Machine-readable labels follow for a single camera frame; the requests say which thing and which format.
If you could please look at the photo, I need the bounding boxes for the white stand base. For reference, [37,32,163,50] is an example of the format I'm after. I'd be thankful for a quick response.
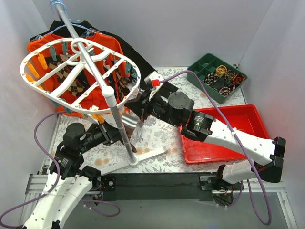
[101,146,167,176]

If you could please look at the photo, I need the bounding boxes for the blue wire hanger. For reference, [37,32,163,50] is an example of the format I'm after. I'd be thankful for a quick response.
[38,0,99,38]

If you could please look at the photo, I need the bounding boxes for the brown argyle sock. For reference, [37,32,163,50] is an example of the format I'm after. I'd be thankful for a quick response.
[43,54,90,102]

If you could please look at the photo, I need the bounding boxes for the silver stand pole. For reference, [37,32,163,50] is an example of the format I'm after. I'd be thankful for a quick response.
[54,1,138,164]

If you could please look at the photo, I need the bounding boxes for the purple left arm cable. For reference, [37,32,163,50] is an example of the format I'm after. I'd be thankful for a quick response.
[0,111,121,226]

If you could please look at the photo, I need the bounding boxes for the orange rolled sock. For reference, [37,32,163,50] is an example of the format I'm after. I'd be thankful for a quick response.
[233,73,246,85]

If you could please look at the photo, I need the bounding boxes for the dark patterned socks on hanger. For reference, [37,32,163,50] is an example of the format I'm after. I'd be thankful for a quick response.
[106,63,137,101]

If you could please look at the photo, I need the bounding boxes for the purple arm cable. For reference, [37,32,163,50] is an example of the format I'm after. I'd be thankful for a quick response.
[157,71,273,226]
[0,111,121,226]

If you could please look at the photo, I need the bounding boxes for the yellow rolled sock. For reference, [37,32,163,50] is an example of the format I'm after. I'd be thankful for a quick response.
[215,65,227,78]

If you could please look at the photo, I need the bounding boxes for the floral table mat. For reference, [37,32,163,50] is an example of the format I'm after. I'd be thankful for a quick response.
[51,67,246,174]

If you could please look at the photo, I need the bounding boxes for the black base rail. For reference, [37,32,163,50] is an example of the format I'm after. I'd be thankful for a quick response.
[102,173,213,201]

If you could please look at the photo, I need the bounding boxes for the aluminium frame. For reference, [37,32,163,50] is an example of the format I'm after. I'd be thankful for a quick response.
[20,114,298,229]

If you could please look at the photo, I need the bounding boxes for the green compartment box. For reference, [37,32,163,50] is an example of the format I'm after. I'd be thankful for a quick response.
[187,53,247,104]

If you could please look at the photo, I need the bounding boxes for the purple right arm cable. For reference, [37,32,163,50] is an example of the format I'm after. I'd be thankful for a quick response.
[157,71,273,226]

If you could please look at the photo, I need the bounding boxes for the floral rolled sock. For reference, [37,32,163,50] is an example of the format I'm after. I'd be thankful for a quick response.
[204,73,219,86]

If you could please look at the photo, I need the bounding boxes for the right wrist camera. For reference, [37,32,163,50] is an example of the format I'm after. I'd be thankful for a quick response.
[144,71,164,97]

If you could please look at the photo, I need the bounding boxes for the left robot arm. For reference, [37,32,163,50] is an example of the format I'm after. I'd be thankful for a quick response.
[21,122,121,229]

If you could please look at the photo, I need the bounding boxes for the white oval clip hanger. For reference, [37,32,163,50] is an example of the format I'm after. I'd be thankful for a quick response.
[20,35,141,116]

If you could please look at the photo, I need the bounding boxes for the black garment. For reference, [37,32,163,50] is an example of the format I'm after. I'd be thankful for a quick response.
[29,19,179,101]

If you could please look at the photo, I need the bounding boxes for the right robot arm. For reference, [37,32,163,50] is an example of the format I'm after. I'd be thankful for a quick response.
[125,92,286,190]

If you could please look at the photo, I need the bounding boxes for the orange t-shirt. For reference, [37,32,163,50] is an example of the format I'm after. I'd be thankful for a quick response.
[26,32,132,119]

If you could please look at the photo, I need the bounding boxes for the red plastic tray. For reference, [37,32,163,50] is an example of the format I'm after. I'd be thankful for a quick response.
[181,104,275,165]

